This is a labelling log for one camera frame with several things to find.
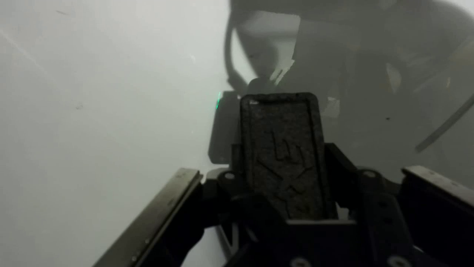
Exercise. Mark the dark grey felt duster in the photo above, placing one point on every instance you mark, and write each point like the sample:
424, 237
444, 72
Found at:
284, 152

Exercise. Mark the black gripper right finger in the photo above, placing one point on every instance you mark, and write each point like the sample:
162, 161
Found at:
430, 188

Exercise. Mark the large white writing board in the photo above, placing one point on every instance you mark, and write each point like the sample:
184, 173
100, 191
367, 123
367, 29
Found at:
103, 101

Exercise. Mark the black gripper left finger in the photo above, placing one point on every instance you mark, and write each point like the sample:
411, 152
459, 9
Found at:
139, 239

